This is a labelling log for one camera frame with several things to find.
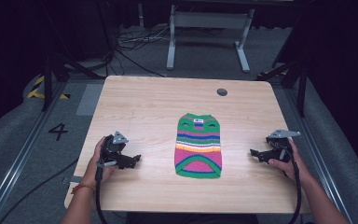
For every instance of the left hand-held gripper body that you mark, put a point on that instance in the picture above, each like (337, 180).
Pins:
(112, 148)

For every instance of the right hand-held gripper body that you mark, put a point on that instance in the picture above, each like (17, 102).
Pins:
(278, 146)

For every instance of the striped knitted pet sweater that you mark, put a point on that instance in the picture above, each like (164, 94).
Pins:
(198, 146)

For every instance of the person's right hand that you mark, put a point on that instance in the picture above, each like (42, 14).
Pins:
(293, 165)

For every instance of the person's left hand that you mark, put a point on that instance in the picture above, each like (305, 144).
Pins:
(95, 168)

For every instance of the grey round table grommet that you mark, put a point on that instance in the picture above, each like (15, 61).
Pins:
(222, 92)

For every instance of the black metal stand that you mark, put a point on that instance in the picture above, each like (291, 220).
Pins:
(54, 67)
(295, 74)

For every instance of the person's dark clothing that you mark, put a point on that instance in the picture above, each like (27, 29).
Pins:
(192, 218)

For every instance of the yellow black floor tape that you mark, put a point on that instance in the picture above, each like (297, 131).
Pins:
(40, 90)

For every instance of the grey metal table frame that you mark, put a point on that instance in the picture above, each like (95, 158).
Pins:
(209, 20)

